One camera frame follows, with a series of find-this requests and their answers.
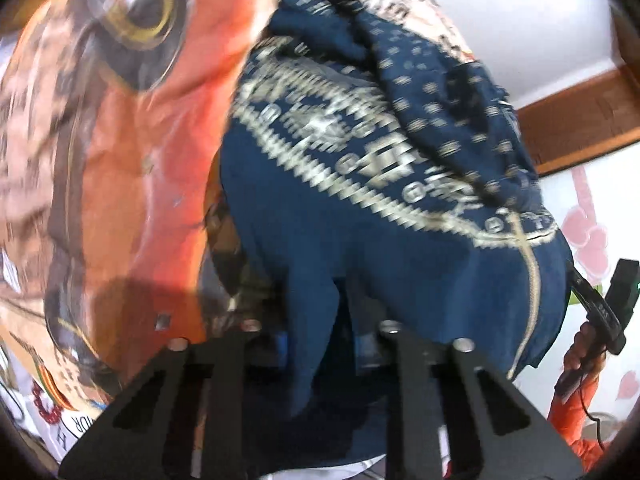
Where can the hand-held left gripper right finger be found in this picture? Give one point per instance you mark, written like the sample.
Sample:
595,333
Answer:
407,360

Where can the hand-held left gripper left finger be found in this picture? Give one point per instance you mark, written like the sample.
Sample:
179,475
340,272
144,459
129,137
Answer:
235,360

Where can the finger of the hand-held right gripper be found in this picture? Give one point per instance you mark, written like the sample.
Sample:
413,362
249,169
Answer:
585,292

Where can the navy patterned hooded jacket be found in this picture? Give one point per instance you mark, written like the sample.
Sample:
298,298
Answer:
380,185

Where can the person's right forearm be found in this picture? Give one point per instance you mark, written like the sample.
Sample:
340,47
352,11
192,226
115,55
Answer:
575,410

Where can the person's right hand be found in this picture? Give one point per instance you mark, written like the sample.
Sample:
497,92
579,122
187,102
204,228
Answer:
582,347

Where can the printed blanket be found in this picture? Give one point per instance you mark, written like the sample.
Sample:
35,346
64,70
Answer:
110,160

